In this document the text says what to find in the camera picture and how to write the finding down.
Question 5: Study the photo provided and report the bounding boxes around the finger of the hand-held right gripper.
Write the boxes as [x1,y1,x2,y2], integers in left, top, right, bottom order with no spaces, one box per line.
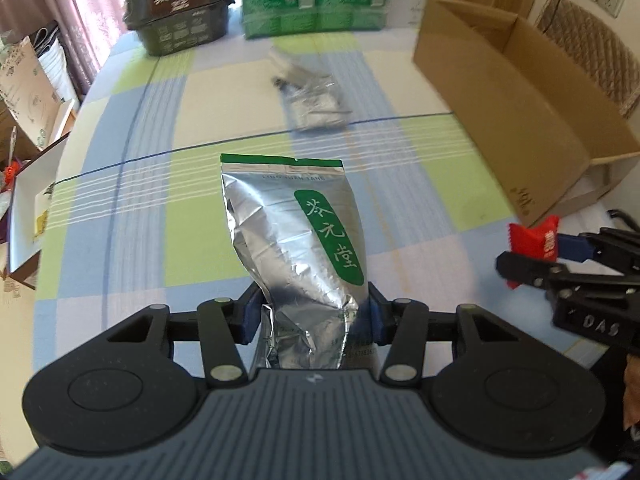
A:
[557,227,640,280]
[495,251,640,306]

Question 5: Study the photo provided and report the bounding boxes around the white flat tray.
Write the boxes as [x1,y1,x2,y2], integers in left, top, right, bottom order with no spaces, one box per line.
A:
[7,135,68,278]

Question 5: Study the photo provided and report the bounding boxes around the silver foil tea bag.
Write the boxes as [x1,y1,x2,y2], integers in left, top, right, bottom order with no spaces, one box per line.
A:
[220,152,373,371]

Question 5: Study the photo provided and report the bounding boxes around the white paper bags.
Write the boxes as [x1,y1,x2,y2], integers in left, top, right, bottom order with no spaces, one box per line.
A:
[30,21,81,108]

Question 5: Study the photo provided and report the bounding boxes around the clear plastic bag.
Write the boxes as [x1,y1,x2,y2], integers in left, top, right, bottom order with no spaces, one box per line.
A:
[287,76,352,132]

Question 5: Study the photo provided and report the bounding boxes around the checked cloth desktop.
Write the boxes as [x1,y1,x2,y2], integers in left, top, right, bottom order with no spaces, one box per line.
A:
[32,25,640,376]

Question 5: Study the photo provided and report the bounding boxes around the dark green food box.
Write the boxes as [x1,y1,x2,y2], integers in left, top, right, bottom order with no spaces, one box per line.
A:
[122,0,236,57]

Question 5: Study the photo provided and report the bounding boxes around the orange toy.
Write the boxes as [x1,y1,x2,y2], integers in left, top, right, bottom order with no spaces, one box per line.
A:
[1,159,23,188]

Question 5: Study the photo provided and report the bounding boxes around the pink curtain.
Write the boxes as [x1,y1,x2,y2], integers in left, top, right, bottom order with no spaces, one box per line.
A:
[0,0,146,98]

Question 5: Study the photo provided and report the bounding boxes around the brown cardboard box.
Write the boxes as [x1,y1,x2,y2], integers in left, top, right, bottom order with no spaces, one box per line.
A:
[412,0,640,228]

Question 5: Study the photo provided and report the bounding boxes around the printed cardboard carton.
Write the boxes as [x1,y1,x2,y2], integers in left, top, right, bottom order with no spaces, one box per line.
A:
[0,35,76,161]

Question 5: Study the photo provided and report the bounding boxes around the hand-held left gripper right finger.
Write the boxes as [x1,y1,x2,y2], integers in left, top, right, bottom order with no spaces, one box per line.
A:
[367,280,521,388]

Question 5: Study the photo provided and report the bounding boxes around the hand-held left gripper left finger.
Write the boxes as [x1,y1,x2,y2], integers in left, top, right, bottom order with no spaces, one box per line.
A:
[107,282,266,388]

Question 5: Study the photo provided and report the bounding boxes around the red snack packet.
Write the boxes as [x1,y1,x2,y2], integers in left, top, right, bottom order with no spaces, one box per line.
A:
[506,215,561,289]

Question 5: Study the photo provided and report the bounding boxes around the green tissue multipack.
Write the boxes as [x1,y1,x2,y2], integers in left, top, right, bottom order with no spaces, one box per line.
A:
[240,0,390,40]

